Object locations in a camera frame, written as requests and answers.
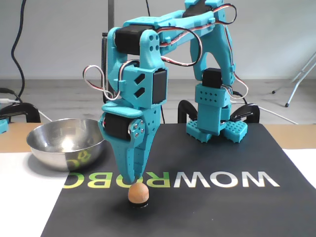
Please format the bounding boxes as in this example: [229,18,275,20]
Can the teal gripper with servo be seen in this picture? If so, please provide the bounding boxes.
[98,101,161,185]

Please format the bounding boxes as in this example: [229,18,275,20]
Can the wooden ball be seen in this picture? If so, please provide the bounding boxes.
[127,183,150,210]

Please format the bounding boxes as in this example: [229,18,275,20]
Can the teal leader arm base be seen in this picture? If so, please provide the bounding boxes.
[0,118,9,135]

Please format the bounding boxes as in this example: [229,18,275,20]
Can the stainless steel bowl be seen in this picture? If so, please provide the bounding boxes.
[26,118,110,172]

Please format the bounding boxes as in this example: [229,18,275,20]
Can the black table clamp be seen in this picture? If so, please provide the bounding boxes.
[0,103,41,123]
[229,103,261,124]
[177,99,198,124]

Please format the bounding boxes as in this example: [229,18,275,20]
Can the black WOWROBO printed mat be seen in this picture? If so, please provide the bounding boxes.
[40,123,316,237]

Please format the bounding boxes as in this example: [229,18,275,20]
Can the white folding rack legs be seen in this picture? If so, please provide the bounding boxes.
[271,51,316,108]

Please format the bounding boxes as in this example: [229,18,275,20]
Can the red white black servo cable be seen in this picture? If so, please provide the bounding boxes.
[158,23,215,68]
[82,60,124,102]
[213,4,249,98]

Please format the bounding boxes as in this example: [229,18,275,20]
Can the dark blue hanging cable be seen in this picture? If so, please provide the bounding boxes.
[11,0,27,104]

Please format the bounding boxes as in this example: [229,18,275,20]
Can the black camera stand with springs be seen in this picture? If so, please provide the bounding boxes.
[100,0,121,104]

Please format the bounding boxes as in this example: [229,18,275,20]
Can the thin black hanging cable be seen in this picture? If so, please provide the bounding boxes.
[145,0,166,124]

